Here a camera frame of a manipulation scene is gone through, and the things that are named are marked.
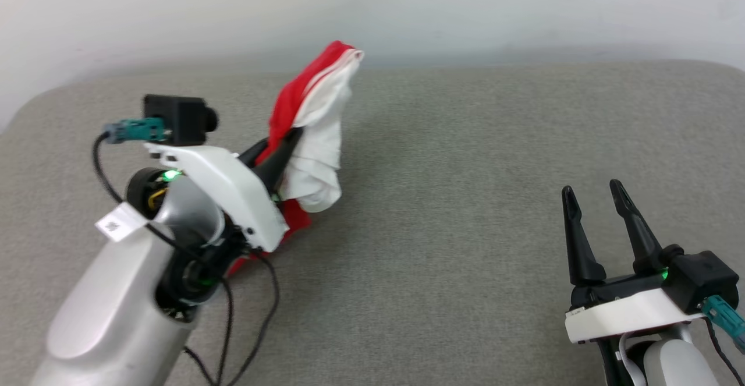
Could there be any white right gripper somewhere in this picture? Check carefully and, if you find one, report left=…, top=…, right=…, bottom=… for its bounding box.
left=561, top=179, right=706, bottom=343

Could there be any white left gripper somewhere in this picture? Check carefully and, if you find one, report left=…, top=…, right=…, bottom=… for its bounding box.
left=144, top=128, right=304, bottom=253

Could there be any red and white jersey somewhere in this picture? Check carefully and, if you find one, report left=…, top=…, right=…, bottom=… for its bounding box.
left=224, top=40, right=365, bottom=279

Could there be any teal left cable connector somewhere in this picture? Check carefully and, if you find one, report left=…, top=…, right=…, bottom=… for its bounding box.
left=104, top=118, right=166, bottom=144

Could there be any teal cable connector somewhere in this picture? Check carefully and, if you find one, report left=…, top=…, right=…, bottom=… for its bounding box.
left=701, top=296, right=745, bottom=352
left=104, top=118, right=166, bottom=144

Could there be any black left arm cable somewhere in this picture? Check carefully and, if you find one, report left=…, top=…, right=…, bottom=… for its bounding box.
left=92, top=132, right=281, bottom=386

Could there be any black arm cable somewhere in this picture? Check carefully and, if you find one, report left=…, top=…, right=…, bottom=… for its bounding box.
left=92, top=132, right=281, bottom=386
left=704, top=318, right=745, bottom=386

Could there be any teal right cable connector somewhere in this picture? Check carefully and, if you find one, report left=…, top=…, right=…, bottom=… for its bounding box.
left=701, top=296, right=745, bottom=352

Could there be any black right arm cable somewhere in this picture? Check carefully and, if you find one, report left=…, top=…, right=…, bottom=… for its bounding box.
left=704, top=318, right=745, bottom=386

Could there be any white cable label tag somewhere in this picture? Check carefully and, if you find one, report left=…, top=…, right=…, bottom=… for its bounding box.
left=95, top=202, right=147, bottom=242

